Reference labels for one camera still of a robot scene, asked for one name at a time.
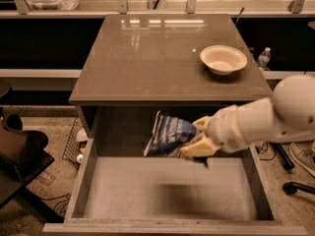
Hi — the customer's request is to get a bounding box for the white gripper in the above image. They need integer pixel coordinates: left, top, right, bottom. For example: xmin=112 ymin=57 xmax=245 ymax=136
xmin=179 ymin=105 xmax=248 ymax=158

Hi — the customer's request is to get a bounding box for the blue chip bag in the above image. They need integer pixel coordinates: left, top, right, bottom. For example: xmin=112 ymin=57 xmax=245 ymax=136
xmin=144 ymin=111 xmax=208 ymax=166

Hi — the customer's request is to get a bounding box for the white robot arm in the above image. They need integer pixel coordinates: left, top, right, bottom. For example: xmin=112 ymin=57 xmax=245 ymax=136
xmin=179 ymin=75 xmax=315 ymax=158

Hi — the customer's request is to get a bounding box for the open grey top drawer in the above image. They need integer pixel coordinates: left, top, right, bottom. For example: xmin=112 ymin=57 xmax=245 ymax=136
xmin=43 ymin=107 xmax=307 ymax=236

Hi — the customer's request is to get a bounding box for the white bowl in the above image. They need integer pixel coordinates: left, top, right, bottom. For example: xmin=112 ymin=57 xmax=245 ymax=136
xmin=200 ymin=45 xmax=247 ymax=76

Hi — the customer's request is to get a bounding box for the black chair base leg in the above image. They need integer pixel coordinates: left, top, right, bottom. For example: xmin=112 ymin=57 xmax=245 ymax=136
xmin=271 ymin=143 xmax=294 ymax=171

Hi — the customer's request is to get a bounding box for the clear water bottle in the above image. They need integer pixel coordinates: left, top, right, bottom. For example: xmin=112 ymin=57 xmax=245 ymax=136
xmin=257 ymin=47 xmax=271 ymax=71

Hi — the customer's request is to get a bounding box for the black caster leg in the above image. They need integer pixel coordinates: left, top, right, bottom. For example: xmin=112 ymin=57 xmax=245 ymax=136
xmin=283 ymin=182 xmax=315 ymax=195

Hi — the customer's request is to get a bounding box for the grey sneaker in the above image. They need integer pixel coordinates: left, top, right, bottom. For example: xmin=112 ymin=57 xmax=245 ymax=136
xmin=289 ymin=143 xmax=315 ymax=178

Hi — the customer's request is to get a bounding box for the grey cabinet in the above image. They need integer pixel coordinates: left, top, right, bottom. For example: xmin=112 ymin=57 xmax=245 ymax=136
xmin=70 ymin=15 xmax=272 ymax=140

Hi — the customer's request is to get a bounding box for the brown chair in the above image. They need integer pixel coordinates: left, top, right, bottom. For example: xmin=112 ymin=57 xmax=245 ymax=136
xmin=0 ymin=82 xmax=56 ymax=208

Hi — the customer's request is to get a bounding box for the wire basket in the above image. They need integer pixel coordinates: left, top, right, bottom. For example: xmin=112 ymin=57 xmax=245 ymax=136
xmin=62 ymin=118 xmax=82 ymax=169

